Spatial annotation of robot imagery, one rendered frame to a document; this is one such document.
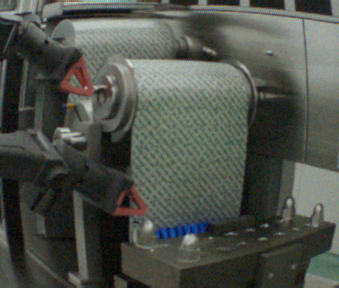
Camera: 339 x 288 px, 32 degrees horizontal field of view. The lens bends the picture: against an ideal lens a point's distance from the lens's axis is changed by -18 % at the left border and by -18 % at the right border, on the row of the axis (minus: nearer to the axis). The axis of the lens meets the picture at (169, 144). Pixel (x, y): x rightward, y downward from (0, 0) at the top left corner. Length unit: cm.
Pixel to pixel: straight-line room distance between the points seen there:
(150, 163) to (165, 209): 9
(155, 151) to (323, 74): 35
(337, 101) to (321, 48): 11
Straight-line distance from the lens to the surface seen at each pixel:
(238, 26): 138
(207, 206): 120
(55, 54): 107
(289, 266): 110
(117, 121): 110
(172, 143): 113
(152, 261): 100
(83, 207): 116
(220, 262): 99
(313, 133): 121
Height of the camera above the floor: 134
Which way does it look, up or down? 8 degrees down
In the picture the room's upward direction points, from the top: 3 degrees clockwise
